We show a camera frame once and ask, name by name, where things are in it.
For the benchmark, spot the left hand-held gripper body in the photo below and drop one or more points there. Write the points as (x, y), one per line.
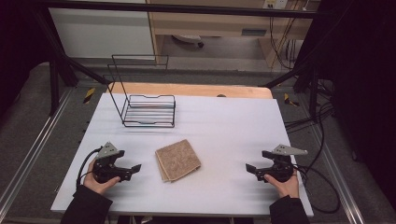
(106, 169)

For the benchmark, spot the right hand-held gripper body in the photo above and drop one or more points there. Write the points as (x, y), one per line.
(280, 169)

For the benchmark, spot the brown towel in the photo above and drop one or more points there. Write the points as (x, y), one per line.
(178, 160)

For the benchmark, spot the person's left hand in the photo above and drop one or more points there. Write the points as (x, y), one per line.
(96, 185)

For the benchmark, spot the person's right hand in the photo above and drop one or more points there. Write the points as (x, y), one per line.
(286, 186)

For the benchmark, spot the white table cover sheet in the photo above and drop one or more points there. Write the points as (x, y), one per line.
(224, 133)

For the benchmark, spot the yellow black tape strip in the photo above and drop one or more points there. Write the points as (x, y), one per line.
(89, 95)
(290, 100)

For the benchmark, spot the wooden table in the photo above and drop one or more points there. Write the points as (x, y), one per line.
(202, 90)

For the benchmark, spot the black curtain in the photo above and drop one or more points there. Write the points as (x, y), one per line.
(364, 77)
(18, 46)

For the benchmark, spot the white cabinet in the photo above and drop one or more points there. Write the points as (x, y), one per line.
(99, 31)

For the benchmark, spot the white chair base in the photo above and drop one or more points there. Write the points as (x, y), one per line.
(188, 39)

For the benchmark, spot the light wooden desk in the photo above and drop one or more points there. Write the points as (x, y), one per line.
(218, 23)

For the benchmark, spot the aluminium floor rail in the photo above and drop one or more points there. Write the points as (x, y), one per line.
(339, 180)
(31, 152)

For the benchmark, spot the black metal frame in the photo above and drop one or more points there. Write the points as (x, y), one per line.
(186, 11)

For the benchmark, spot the white wall socket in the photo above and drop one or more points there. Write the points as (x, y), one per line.
(275, 3)

